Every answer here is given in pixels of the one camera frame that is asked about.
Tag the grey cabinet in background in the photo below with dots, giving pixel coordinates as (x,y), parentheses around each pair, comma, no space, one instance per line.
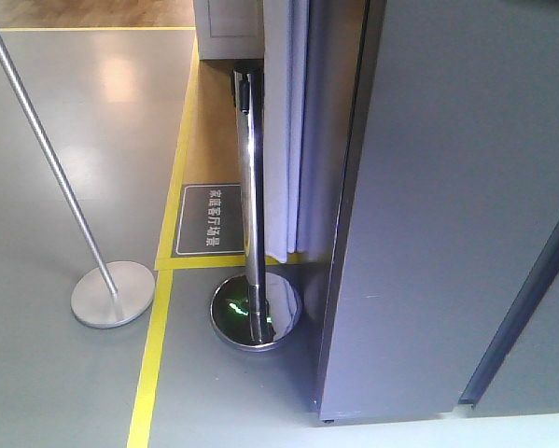
(229,29)

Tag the grey floor sign sticker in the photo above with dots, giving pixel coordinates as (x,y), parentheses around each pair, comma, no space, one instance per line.
(209,221)

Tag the metal floor stand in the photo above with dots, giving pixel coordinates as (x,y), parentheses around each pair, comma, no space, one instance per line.
(112,294)

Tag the chrome stanchion post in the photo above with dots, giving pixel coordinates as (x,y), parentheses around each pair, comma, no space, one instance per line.
(255,311)

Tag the fridge door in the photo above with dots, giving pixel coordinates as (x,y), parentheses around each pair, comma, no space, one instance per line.
(454,195)

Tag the white curtain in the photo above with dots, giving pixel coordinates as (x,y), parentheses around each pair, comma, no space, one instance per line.
(310,56)

